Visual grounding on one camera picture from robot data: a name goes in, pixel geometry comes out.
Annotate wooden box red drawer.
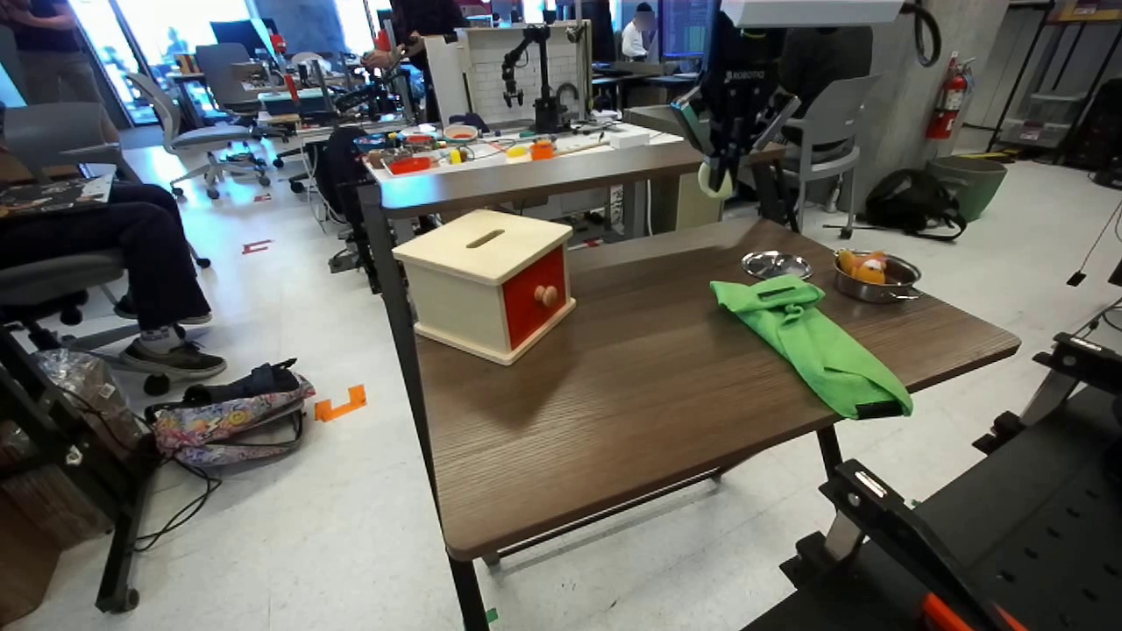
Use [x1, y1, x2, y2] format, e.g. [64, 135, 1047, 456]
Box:
[391, 210, 575, 366]

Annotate orange plastic bracket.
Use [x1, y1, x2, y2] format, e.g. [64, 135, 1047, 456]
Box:
[313, 386, 367, 423]

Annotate orange handled clamp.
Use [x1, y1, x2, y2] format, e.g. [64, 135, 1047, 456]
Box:
[823, 461, 1026, 631]

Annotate colourful backpack on floor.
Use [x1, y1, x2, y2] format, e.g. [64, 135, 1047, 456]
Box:
[148, 362, 314, 477]

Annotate white work table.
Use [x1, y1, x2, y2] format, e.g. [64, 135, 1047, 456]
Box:
[361, 122, 701, 235]

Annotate grey office chair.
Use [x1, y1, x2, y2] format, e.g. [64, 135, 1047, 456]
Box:
[749, 76, 874, 240]

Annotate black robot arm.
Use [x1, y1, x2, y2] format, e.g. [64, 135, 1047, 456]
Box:
[701, 0, 881, 185]

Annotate black backpack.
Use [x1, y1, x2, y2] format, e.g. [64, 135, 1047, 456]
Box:
[861, 170, 966, 244]

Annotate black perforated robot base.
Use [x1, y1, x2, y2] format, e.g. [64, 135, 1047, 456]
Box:
[742, 332, 1122, 631]

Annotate green folded cloth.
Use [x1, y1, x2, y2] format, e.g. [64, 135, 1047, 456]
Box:
[713, 273, 913, 422]

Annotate small steel pot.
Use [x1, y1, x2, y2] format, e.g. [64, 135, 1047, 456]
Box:
[834, 248, 922, 307]

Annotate red fire extinguisher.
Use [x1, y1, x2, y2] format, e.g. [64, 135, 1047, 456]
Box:
[924, 57, 971, 140]

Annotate orange plush toy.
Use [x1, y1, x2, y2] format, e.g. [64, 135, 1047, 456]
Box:
[834, 248, 899, 287]

